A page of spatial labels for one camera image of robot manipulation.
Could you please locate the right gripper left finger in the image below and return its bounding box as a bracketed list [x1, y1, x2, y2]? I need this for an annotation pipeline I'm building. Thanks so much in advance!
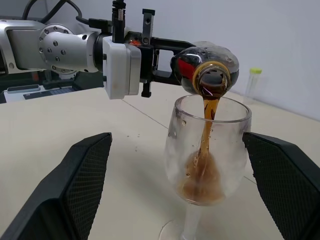
[0, 132, 113, 240]

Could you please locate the clear wine glass with cola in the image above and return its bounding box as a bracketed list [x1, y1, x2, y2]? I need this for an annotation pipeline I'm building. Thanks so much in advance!
[158, 94, 252, 240]

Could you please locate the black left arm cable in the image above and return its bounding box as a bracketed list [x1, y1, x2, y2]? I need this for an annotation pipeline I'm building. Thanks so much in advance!
[22, 0, 127, 44]

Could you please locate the cola bottle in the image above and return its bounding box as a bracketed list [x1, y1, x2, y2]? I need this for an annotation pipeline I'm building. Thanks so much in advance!
[170, 40, 241, 99]

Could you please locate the dark laptop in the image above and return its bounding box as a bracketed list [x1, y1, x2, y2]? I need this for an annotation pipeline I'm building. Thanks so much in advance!
[22, 71, 105, 100]

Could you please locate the clear tube, yellow-green cap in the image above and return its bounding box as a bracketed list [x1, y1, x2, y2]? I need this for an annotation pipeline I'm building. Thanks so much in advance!
[244, 67, 263, 104]

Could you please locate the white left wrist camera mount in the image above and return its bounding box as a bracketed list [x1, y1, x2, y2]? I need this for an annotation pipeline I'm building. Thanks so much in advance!
[102, 35, 142, 101]

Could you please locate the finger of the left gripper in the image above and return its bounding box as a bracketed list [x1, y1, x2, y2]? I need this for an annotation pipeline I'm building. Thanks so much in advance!
[152, 36, 199, 55]
[149, 69, 182, 86]

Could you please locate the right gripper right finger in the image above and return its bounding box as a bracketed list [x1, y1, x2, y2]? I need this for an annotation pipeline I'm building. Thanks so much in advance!
[242, 131, 320, 240]

